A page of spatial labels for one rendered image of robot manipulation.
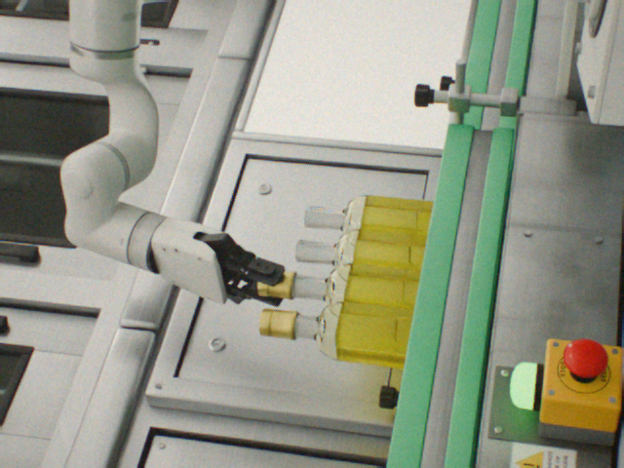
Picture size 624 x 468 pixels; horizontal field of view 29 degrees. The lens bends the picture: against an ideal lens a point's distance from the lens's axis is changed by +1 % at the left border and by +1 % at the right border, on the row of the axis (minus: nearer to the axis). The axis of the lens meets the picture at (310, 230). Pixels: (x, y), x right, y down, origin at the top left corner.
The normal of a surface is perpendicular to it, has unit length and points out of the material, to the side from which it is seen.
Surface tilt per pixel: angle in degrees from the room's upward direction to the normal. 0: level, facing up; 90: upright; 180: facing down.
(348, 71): 90
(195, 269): 73
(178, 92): 90
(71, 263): 90
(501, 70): 90
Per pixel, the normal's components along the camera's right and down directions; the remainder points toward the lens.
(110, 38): 0.29, 0.44
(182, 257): -0.46, 0.65
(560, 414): -0.20, 0.76
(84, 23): -0.48, 0.33
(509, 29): -0.08, -0.65
